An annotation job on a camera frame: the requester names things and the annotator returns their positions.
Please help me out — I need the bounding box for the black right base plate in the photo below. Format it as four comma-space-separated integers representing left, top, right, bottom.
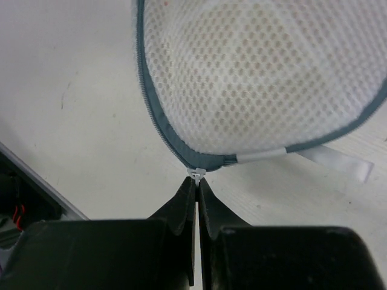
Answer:
1, 153, 64, 250

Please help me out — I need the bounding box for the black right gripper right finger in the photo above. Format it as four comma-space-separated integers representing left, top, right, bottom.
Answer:
198, 179, 386, 289

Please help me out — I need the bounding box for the white mesh laundry bag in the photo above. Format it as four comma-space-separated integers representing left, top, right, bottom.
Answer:
132, 1, 386, 182

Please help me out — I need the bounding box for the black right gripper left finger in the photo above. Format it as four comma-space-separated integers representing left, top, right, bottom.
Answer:
1, 177, 196, 289

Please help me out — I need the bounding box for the aluminium frame rail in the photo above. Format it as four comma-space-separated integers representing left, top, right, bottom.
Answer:
1, 143, 88, 221

